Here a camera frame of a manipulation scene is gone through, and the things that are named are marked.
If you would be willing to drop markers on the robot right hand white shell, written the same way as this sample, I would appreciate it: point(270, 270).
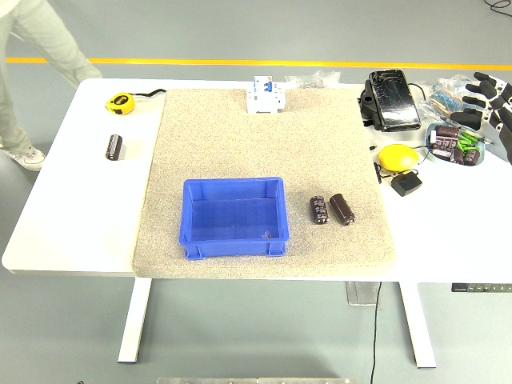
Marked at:
point(507, 120)

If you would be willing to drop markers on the plain dark brown battery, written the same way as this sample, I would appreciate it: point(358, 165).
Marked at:
point(342, 209)

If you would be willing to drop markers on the dark battery with white print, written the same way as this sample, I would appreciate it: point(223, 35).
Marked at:
point(319, 209)

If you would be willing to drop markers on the blue plastic box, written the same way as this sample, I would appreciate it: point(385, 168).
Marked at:
point(234, 216)

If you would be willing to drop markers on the dark battery with silver stripe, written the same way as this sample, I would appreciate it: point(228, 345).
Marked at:
point(114, 147)

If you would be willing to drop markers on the thin grey pen tool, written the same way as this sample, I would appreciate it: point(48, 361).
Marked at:
point(486, 140)

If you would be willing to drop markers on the black foam block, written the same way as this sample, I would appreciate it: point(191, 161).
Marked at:
point(466, 119)

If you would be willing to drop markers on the green plastic parts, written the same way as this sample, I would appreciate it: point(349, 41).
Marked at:
point(466, 141)

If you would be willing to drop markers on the small brown capacitor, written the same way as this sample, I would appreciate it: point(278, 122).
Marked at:
point(470, 157)

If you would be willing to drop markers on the large brown capacitor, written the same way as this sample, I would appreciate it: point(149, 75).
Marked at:
point(446, 136)

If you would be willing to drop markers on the bag of blue resistors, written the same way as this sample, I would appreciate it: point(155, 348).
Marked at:
point(444, 98)

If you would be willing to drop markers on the light blue dish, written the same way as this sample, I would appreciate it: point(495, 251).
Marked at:
point(430, 150)

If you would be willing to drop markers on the glossy black device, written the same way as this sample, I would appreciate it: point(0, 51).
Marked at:
point(394, 100)

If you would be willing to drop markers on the yellow lemon-shaped object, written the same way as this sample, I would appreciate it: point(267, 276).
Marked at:
point(398, 157)

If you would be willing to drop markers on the black power adapter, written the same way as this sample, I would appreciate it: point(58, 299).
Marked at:
point(406, 184)

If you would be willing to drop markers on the black table control panel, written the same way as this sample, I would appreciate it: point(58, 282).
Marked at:
point(480, 288)

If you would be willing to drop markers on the clear plastic bag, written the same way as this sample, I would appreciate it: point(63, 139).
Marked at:
point(316, 78)

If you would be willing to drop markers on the white table leg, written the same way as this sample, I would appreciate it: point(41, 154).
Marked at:
point(418, 324)
point(134, 320)

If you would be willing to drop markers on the grey metal floor plate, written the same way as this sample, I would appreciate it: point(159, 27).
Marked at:
point(360, 294)

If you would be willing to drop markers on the white circuit breaker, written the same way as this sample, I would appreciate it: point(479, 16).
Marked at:
point(264, 98)

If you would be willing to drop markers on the small dark scrap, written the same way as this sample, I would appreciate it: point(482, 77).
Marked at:
point(266, 235)

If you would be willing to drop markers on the grey-brown mat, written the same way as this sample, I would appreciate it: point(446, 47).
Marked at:
point(240, 152)

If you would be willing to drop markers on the yellow tape measure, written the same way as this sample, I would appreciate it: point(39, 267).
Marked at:
point(119, 103)

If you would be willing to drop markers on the person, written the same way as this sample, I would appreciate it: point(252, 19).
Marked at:
point(40, 28)

